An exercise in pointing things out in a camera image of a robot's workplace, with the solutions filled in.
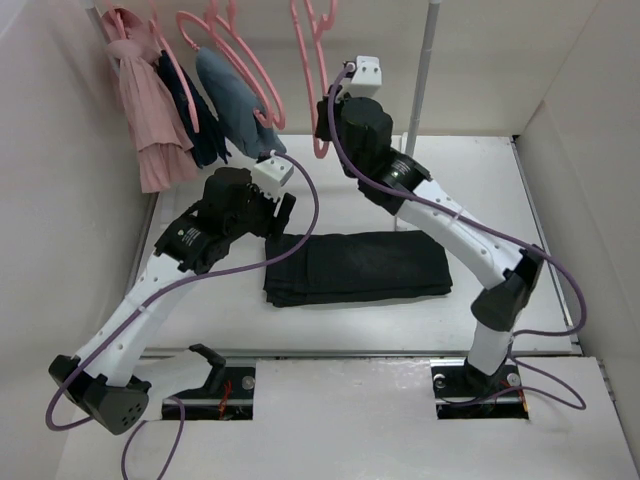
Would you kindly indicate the grey metal rack pole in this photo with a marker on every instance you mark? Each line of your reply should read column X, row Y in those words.
column 424, row 65

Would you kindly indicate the pink hanger with denim garment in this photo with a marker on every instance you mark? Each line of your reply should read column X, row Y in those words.
column 220, row 50

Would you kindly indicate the pink hanger with navy garment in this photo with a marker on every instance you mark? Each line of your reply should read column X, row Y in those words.
column 178, row 85

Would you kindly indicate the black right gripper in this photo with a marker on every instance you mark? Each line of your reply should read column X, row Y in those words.
column 324, row 107

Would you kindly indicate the metal rail at table front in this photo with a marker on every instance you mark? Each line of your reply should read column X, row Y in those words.
column 332, row 354

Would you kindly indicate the black trousers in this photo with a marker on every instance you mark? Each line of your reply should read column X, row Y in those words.
column 363, row 267

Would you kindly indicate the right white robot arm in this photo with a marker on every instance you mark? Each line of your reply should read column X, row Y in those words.
column 507, row 273

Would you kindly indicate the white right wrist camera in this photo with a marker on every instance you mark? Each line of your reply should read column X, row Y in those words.
column 366, row 79

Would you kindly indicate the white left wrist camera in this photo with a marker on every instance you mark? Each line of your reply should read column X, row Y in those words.
column 271, row 175

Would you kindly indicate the light blue denim garment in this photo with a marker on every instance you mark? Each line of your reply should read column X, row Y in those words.
column 235, row 104

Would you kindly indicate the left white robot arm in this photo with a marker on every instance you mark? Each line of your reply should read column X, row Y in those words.
column 103, row 377

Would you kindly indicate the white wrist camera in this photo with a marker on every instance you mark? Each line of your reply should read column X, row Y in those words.
column 366, row 79
column 271, row 175

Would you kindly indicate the pink pleated garment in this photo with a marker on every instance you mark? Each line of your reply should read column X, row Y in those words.
column 163, row 147

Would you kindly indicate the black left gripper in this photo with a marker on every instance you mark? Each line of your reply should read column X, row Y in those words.
column 269, row 224

